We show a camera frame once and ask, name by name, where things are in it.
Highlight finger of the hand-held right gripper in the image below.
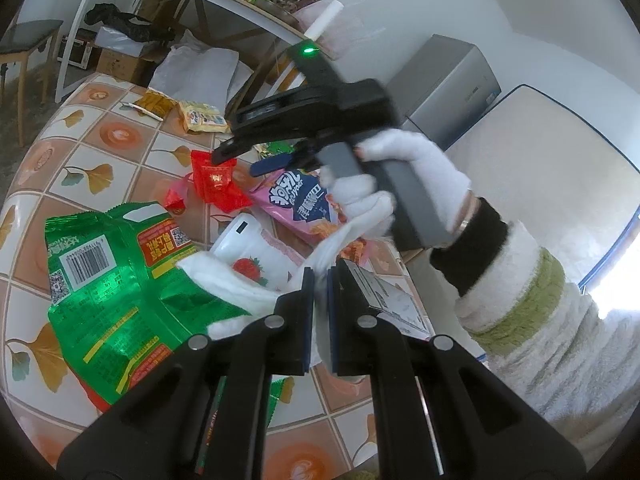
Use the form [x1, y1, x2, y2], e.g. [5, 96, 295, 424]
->
[211, 132, 321, 166]
[249, 147, 326, 178]

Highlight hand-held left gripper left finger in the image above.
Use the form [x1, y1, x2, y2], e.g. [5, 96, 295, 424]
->
[56, 266, 316, 480]

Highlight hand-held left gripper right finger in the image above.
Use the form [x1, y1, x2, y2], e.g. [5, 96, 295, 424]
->
[327, 259, 587, 480]

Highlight green snack bag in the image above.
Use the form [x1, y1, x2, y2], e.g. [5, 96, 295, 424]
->
[44, 201, 296, 423]

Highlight person's right forearm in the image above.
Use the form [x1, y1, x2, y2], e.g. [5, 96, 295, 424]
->
[429, 197, 640, 466]

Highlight person's right hand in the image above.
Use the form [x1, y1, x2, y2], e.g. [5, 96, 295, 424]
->
[320, 129, 473, 241]

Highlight green printed wrapper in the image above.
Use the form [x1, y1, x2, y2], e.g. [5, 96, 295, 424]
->
[255, 140, 301, 161]

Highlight red packet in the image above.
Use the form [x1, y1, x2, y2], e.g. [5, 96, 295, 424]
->
[190, 149, 253, 213]

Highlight pink snack packet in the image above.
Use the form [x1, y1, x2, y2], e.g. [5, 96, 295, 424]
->
[247, 167, 381, 266]

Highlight pale yellow snack packet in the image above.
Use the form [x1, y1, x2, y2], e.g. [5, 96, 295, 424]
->
[177, 100, 231, 135]

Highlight red crumpled wrapper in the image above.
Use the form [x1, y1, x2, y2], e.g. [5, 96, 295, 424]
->
[165, 172, 201, 216]

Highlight pink plastic bag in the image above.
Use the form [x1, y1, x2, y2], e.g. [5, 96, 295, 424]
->
[295, 0, 386, 61]

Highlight silver fridge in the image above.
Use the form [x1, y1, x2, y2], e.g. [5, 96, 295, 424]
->
[387, 34, 502, 153]

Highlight white strawberry packet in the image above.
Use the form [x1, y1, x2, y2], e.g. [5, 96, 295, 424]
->
[209, 212, 306, 291]

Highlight white sack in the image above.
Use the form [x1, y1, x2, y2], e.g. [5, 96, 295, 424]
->
[150, 30, 256, 106]

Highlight white roll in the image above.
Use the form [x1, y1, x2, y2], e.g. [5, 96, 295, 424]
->
[305, 0, 346, 41]

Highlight white thin stick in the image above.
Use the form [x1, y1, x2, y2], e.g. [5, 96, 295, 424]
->
[120, 101, 165, 122]

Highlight cardboard box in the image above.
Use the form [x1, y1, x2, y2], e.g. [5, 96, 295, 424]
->
[135, 0, 186, 26]
[95, 45, 161, 86]

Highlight black bag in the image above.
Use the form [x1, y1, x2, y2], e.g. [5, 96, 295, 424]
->
[85, 2, 176, 43]

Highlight black case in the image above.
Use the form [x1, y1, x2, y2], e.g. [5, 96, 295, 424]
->
[57, 35, 96, 68]

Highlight wooden chair dark seat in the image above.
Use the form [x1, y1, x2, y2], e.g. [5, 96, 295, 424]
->
[0, 19, 65, 148]

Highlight bright window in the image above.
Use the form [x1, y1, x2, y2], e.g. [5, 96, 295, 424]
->
[580, 205, 640, 321]

